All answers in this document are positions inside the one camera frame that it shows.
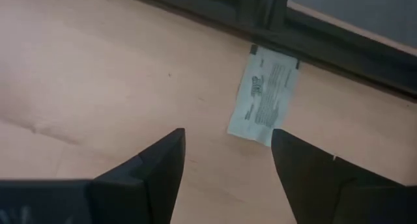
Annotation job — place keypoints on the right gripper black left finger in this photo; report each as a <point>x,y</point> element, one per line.
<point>153,185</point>

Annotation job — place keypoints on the black aluminium table frame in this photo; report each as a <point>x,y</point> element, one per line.
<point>325,45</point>

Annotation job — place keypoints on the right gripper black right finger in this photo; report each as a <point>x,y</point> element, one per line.
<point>306,185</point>

